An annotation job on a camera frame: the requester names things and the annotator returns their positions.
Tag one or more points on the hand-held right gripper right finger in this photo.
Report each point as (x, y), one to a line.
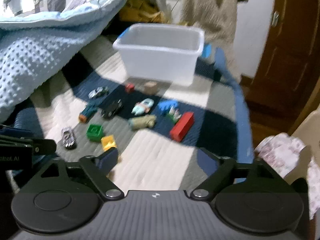
(203, 160)

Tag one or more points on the beige knitted garment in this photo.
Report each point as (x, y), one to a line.
(210, 7)

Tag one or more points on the white and green toy car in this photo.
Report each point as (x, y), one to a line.
(98, 92)

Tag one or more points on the yellow building block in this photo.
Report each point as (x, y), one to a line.
(109, 142)

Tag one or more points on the light blue capsule toy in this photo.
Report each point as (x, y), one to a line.
(143, 106)

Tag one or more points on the blue toy figure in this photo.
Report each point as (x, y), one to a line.
(166, 105)

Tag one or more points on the plain wooden cube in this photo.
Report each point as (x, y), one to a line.
(150, 87)

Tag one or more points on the small white and green figure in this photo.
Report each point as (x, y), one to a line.
(175, 115)

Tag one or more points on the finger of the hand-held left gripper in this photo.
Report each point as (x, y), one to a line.
(45, 146)

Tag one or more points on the brown wooden door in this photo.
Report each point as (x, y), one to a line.
(287, 67)

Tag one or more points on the black toy car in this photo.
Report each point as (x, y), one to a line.
(112, 108)

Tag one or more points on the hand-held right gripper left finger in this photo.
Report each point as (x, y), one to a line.
(110, 158)

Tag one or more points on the small red cube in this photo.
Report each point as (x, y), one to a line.
(130, 88)

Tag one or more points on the striped toy car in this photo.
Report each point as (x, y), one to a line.
(68, 137)

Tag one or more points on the pink floral cloth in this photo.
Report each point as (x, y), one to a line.
(282, 152)

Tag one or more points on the mustard yellow cloth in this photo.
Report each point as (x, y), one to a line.
(140, 11)

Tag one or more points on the white translucent plastic container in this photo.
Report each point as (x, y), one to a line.
(160, 55)

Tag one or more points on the cream furniture edge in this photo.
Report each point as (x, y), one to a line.
(306, 125)

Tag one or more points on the patchwork quilt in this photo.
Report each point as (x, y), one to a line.
(155, 155)

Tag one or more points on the light blue dotted blanket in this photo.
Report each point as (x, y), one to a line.
(37, 62)

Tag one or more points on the green building block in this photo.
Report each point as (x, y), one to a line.
(95, 132)

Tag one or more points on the olive green toy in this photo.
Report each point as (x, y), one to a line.
(142, 122)

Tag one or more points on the long red block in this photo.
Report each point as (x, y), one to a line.
(182, 126)

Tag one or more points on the teal and orange toy truck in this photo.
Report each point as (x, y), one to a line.
(87, 111)

